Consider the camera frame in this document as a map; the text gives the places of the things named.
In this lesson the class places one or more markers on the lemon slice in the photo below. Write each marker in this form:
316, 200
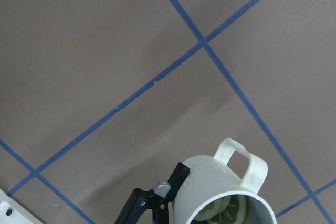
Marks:
228, 209

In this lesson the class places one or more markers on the white ribbed mug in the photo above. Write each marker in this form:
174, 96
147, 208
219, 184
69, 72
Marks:
210, 179

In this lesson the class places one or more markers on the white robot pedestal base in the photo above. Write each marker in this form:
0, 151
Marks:
13, 213

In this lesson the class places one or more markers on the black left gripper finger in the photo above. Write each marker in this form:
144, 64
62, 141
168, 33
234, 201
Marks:
156, 199

